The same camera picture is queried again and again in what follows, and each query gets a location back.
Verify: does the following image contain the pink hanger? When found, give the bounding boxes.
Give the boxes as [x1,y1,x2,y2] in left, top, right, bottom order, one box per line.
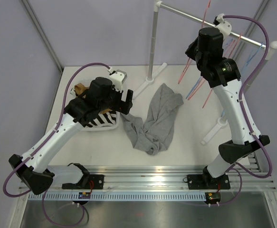
[178,0,211,84]
[202,33,243,109]

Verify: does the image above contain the mustard brown tank top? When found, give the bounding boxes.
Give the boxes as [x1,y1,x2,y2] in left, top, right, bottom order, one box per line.
[74,83,112,114]

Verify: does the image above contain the black white striped tank top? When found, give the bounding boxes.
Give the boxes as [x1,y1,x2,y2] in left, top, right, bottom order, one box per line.
[69,87,120,128]

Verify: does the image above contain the grey tank top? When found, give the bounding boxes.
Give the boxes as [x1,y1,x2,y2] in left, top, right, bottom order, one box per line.
[121,83,183,156]

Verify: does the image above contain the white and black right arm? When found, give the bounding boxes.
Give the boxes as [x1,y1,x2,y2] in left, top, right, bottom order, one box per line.
[185,28,270,189]

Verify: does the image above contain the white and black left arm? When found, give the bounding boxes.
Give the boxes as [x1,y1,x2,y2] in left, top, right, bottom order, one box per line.
[9,72,133,195]

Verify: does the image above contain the white plastic basket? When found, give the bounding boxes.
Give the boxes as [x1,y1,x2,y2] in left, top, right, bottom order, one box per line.
[69,79,119,132]

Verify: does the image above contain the grey metal clothes rack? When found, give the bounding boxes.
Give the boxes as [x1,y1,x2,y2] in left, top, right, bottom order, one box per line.
[129,0,277,145]

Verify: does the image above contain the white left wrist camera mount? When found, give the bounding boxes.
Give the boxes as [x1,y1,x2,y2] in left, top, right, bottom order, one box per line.
[107,67,127,92]

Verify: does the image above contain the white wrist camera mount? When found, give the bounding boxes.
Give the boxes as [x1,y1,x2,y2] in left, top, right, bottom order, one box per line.
[107,67,127,92]
[213,13,232,38]

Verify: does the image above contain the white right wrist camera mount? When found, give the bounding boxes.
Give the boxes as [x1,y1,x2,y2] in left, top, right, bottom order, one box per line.
[213,13,232,38]

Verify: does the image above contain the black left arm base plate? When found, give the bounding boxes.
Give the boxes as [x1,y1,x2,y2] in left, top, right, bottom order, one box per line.
[62,174,105,190]

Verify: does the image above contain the white slotted cable duct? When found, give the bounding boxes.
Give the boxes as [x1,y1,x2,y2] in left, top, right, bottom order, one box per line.
[29,191,206,201]

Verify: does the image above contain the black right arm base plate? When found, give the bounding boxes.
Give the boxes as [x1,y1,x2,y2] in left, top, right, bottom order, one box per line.
[183,174,230,190]

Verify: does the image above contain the aluminium mounting rail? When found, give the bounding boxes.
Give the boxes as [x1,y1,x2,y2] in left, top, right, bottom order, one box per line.
[18,163,277,193]

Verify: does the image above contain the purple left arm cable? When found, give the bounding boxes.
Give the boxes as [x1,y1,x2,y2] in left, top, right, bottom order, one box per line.
[2,62,113,224]

